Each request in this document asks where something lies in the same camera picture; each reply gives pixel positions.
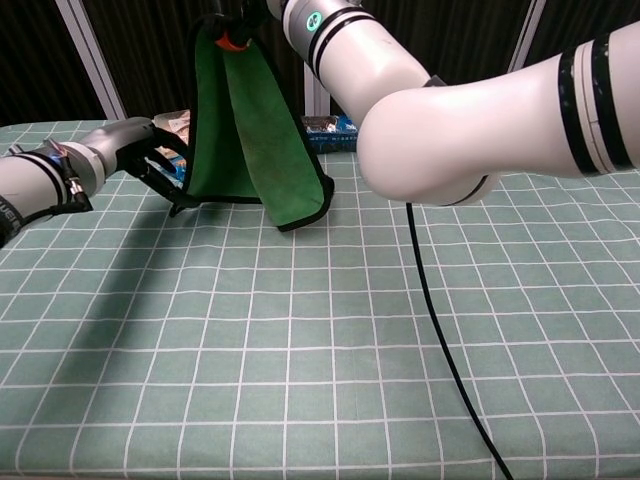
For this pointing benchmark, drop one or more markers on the grey and green towel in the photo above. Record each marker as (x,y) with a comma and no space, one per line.
(225,125)

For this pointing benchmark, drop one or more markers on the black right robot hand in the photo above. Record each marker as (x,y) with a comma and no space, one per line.
(235,25)

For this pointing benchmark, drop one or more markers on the long blue cookie box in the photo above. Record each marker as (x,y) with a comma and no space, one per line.
(330,132)

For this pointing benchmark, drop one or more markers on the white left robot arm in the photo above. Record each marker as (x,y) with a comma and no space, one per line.
(25,175)

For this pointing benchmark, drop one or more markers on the white metal frame post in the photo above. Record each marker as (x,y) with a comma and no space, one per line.
(316,95)
(90,55)
(525,40)

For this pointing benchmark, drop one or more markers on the green checked tablecloth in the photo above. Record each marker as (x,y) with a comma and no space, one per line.
(250,350)

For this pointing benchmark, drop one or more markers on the small blue snack packet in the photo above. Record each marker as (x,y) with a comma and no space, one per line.
(175,164)

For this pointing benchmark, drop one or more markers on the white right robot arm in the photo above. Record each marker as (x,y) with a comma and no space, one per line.
(425,135)

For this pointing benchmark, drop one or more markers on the clear bag of yellow snacks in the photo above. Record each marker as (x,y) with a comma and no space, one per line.
(175,124)

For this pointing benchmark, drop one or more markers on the dark pleated curtain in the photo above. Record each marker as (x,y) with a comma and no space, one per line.
(140,50)

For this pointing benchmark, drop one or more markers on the grey black left robot hand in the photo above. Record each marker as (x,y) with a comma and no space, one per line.
(125,142)

